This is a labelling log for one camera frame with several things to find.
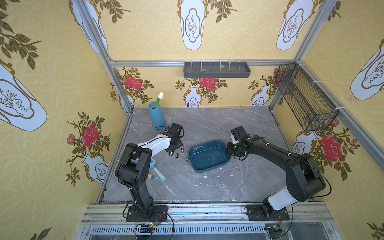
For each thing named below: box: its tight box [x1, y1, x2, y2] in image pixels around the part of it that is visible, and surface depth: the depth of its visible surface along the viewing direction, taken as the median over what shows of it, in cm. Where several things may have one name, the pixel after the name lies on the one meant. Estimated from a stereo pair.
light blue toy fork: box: [149, 158, 167, 182], surface depth 89 cm
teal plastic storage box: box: [189, 140, 231, 173], surface depth 97 cm
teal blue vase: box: [148, 101, 167, 131], surface depth 97 cm
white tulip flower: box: [156, 92, 164, 108], surface depth 90 cm
